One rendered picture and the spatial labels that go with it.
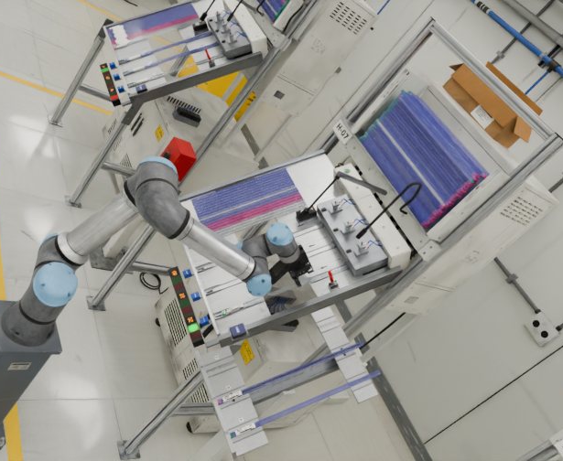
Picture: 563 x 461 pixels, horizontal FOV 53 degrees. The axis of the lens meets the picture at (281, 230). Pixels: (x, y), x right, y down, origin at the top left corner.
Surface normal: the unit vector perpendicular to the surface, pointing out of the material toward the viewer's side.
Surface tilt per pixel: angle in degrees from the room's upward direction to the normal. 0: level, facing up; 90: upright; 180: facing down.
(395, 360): 90
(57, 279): 7
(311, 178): 45
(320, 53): 90
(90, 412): 0
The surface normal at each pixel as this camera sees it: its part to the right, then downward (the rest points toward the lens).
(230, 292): -0.07, -0.61
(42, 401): 0.60, -0.67
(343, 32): 0.37, 0.72
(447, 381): -0.71, -0.19
